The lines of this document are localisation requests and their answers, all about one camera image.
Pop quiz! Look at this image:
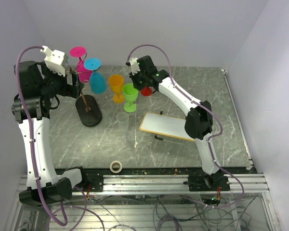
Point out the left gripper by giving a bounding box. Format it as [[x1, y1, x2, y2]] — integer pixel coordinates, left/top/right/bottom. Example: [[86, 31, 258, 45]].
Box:
[[39, 61, 84, 98]]

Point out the red plastic wine glass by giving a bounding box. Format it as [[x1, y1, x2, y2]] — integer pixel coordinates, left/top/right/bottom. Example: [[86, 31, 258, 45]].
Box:
[[140, 86, 153, 97]]

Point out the green plastic wine glass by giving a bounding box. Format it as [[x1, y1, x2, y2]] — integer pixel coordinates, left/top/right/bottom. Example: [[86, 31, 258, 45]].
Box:
[[122, 83, 139, 113]]

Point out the pink plastic wine glass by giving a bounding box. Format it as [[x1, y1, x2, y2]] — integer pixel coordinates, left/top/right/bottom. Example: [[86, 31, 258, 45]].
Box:
[[70, 46, 92, 83]]

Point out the blue plastic wine glass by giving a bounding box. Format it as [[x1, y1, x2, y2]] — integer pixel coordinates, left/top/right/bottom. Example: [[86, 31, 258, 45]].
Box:
[[84, 58, 107, 94]]

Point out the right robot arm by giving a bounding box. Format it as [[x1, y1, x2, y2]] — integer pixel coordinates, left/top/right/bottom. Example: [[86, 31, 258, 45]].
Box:
[[126, 55, 223, 191]]

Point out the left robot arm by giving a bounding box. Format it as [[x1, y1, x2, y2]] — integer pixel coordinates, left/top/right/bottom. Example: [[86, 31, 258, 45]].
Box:
[[12, 61, 89, 206]]

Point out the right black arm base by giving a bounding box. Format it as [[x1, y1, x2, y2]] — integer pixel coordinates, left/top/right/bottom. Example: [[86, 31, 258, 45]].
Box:
[[183, 175, 230, 192]]

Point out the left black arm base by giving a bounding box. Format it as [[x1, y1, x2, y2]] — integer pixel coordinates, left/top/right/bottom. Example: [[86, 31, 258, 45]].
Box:
[[59, 168, 105, 193]]

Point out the orange plastic wine glass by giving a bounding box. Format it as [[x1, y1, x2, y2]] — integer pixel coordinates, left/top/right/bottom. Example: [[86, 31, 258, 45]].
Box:
[[109, 74, 124, 103]]

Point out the clear plastic cup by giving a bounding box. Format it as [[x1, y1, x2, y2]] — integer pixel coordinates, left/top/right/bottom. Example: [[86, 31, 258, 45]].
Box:
[[116, 112, 129, 131]]

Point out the black marker pen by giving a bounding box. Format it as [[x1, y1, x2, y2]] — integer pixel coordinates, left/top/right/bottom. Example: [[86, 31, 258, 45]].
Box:
[[154, 135, 183, 144]]

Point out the white tape roll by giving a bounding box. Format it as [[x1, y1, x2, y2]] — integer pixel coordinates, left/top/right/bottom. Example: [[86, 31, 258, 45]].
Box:
[[109, 161, 123, 174]]

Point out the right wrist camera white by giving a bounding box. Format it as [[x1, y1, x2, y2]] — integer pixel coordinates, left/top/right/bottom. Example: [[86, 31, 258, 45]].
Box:
[[126, 57, 140, 75]]

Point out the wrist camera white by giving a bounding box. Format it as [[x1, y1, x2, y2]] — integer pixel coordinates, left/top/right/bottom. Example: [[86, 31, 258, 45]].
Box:
[[40, 46, 68, 77], [126, 57, 140, 75]]

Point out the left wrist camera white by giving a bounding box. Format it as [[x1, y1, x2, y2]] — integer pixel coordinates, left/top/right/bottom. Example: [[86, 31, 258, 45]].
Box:
[[40, 46, 68, 77]]

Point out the copper wire wine glass rack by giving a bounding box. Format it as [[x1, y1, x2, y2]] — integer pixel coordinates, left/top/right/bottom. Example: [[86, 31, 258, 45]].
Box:
[[75, 91, 102, 127]]

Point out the small whiteboard wooden frame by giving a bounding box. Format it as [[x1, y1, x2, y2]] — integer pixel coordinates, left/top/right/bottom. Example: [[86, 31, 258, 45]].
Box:
[[139, 112, 194, 141]]

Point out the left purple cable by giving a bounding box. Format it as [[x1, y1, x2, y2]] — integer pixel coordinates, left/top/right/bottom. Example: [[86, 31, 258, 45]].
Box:
[[15, 46, 87, 227]]

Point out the aluminium rail frame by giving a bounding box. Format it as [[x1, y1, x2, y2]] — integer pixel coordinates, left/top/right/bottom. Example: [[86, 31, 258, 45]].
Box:
[[16, 174, 270, 195]]

